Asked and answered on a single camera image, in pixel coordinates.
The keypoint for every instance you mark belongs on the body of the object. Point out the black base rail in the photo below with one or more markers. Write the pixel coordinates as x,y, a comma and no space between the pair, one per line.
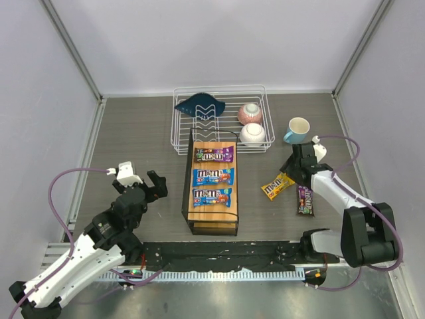
226,256

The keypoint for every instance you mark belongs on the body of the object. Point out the blue candy bag long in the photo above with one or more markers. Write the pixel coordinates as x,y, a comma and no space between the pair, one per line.
213,177

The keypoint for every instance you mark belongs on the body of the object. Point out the pink patterned bowl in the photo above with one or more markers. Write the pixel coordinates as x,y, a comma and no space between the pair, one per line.
249,113

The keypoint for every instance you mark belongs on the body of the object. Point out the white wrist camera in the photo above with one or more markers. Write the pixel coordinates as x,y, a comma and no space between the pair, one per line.
125,174
319,149

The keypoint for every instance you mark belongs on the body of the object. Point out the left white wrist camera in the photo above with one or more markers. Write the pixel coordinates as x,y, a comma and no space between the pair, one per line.
125,174

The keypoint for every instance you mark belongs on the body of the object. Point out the white bowl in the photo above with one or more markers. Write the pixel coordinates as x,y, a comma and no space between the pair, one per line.
252,135

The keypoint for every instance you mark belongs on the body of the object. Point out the white wire dish rack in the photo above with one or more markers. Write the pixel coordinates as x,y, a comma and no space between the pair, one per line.
208,126

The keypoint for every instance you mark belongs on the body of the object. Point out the black wire wooden shelf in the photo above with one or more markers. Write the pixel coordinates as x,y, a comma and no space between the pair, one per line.
210,219

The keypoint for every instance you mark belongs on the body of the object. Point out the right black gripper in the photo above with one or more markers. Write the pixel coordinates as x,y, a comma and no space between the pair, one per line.
299,159

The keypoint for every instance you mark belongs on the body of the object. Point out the purple brown candy bag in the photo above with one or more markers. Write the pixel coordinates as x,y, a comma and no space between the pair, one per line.
304,201

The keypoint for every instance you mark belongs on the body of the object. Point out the dark blue leaf plate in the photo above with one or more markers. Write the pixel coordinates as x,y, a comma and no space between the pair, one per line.
201,106

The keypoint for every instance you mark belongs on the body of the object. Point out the light blue mug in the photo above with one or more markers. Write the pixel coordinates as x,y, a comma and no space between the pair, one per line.
297,130

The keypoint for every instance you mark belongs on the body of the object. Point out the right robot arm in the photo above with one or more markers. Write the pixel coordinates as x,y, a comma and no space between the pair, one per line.
368,234

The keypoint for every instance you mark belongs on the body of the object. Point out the yellow candy bag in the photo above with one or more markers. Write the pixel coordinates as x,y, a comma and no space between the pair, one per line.
280,183

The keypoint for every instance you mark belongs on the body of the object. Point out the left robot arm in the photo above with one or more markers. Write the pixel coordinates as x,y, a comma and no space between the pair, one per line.
107,242

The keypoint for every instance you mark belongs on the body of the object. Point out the blue candy bag short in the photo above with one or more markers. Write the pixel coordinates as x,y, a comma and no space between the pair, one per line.
202,197

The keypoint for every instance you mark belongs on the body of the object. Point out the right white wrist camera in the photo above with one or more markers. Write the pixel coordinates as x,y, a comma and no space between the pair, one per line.
319,149

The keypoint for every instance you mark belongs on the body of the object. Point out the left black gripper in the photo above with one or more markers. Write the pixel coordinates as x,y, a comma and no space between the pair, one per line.
150,188

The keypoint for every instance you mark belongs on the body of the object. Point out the white cable duct strip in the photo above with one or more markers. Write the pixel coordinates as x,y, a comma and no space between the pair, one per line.
242,275

